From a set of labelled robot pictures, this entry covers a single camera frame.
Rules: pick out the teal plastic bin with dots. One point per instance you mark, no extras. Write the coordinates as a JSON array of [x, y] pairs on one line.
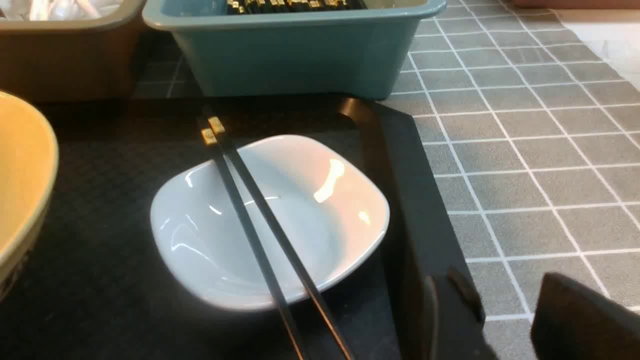
[[357, 52]]

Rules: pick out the yellow noodle bowl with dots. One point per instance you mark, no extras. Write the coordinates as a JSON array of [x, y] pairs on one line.
[[29, 161]]

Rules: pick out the grey-brown plastic bin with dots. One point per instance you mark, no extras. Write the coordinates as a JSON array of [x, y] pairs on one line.
[[93, 59]]

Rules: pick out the black chopstick gold band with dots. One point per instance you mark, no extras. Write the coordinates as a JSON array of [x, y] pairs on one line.
[[255, 243], [231, 153]]

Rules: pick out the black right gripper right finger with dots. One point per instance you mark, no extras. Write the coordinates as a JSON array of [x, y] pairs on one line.
[[574, 322]]

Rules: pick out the white square sauce dish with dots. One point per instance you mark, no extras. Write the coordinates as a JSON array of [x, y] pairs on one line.
[[334, 216]]

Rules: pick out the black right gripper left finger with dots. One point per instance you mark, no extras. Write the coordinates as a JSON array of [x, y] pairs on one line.
[[455, 319]]

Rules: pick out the bundle of black chopsticks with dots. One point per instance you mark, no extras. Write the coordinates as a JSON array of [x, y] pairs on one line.
[[254, 7]]

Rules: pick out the pile of white spoons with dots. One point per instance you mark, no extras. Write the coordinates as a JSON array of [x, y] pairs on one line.
[[56, 10]]

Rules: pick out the black plastic serving tray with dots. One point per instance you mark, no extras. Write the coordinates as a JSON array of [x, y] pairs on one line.
[[95, 286]]

